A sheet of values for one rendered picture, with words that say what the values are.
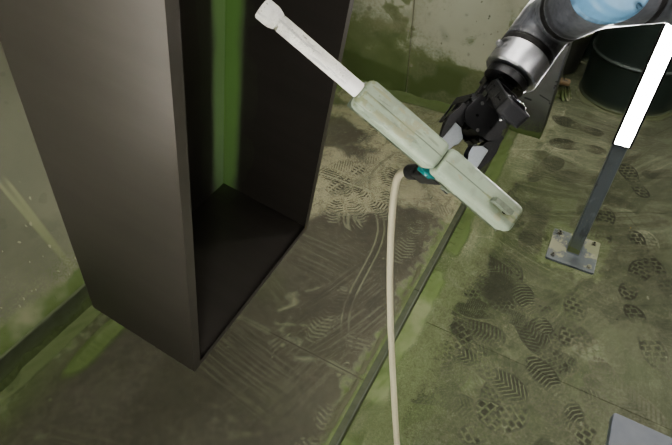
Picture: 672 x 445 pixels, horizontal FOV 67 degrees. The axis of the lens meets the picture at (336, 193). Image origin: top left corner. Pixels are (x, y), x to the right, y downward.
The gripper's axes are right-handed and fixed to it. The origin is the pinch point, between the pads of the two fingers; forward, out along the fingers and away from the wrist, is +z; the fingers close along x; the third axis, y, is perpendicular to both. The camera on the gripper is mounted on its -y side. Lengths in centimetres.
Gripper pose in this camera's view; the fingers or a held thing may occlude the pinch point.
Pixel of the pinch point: (441, 176)
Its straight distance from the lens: 80.4
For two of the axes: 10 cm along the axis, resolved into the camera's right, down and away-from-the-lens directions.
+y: -2.1, -0.7, 9.8
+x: -7.8, -5.9, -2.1
